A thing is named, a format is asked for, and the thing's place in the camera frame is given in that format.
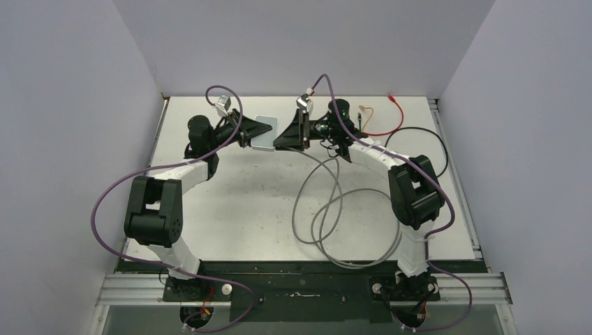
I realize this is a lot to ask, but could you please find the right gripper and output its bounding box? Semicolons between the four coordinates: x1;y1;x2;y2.
272;110;336;152

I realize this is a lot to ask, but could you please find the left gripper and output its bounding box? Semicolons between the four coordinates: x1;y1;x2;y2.
207;109;272;152

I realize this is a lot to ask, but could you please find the white network switch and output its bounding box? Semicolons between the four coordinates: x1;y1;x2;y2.
251;115;279;152

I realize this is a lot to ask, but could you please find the black ethernet cable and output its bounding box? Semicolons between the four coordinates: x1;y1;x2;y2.
357;112;450;179

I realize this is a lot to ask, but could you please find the red ethernet cable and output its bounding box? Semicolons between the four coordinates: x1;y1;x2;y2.
369;94;405;137

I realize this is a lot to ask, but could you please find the yellow ethernet cable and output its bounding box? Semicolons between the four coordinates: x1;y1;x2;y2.
358;105;375;132

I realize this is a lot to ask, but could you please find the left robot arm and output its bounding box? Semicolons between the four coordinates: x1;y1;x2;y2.
124;110;278;301

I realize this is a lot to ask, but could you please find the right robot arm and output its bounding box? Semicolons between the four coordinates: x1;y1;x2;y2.
273;94;450;299

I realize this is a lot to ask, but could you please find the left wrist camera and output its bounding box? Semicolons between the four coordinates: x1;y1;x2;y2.
214;95;231;118

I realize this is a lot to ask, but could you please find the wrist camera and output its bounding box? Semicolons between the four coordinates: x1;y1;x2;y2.
296;87;315;114
214;95;231;118

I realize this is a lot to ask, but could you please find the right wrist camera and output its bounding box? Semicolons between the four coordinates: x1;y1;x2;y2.
296;87;315;114

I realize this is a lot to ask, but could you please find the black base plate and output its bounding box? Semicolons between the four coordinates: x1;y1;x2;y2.
99;260;487;329

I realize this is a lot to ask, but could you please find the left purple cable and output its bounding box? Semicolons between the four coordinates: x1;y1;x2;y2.
90;84;256;334

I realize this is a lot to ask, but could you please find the aluminium rail frame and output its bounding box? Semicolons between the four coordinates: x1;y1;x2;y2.
87;97;519;335

